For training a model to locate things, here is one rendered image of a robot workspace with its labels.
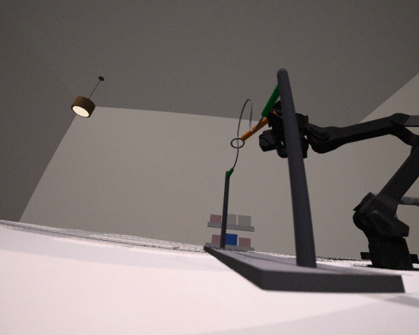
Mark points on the orange handle with grey loop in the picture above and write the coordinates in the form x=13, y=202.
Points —
x=248, y=134

